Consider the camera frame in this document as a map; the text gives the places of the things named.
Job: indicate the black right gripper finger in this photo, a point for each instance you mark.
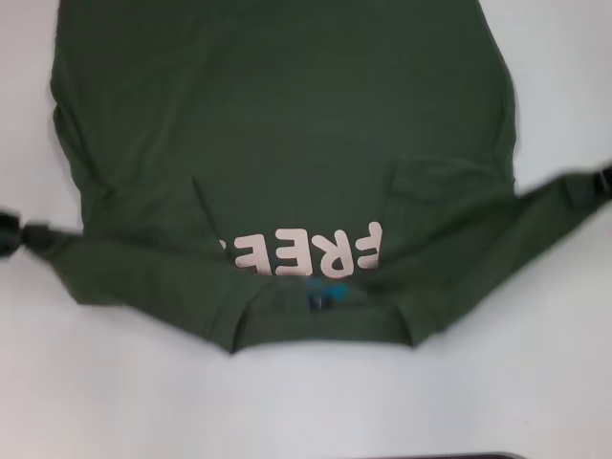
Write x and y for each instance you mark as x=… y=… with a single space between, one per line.
x=603 y=178
x=578 y=193

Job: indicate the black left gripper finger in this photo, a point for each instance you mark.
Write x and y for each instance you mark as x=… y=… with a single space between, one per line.
x=9 y=248
x=38 y=236

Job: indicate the dark green FREE t-shirt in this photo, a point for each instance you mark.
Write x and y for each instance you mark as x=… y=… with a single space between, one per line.
x=287 y=119

